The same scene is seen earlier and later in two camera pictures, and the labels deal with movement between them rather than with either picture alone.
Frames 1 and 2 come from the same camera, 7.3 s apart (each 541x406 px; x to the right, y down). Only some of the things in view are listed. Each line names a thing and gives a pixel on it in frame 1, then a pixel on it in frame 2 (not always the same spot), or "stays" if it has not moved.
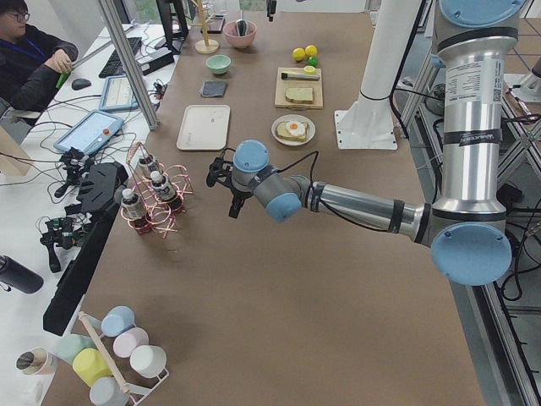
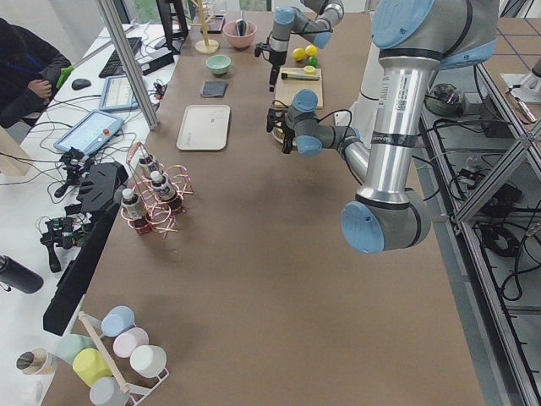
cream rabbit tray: x=204 y=127 stays
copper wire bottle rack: x=158 y=197 stays
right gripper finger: x=270 y=9 to x=277 y=59
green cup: x=66 y=346 stays
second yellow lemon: x=311 y=50 stays
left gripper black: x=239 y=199 to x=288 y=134
